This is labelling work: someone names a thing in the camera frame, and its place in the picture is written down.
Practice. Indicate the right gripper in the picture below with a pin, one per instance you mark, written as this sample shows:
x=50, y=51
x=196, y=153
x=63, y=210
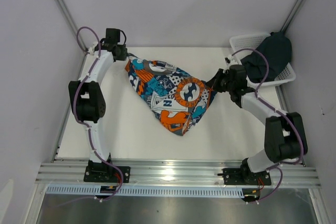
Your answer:
x=213, y=83

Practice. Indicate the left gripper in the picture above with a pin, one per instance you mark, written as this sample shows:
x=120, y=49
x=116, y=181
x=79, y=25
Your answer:
x=124, y=52

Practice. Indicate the colourful patterned shorts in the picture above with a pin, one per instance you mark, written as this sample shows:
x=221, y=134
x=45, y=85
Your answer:
x=177, y=99

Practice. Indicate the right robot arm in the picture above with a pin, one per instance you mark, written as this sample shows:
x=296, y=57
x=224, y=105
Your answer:
x=284, y=141

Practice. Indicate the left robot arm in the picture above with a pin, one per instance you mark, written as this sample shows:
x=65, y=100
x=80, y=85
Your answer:
x=87, y=101

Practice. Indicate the dark green shorts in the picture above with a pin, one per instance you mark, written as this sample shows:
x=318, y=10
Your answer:
x=277, y=50

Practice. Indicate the white plastic basket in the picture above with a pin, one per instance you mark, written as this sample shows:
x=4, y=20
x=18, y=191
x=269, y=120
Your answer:
x=253, y=41

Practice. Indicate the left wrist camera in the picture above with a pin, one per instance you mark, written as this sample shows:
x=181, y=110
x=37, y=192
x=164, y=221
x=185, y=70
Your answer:
x=113, y=37

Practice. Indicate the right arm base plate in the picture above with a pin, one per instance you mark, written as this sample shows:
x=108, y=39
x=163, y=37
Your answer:
x=239, y=176

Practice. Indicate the aluminium rail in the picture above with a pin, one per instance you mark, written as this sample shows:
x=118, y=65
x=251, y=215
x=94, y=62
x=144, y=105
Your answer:
x=174, y=173

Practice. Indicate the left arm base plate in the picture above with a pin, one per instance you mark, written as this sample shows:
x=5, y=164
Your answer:
x=106, y=174

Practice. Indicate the slotted cable duct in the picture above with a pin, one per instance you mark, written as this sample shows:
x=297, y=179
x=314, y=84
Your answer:
x=152, y=191

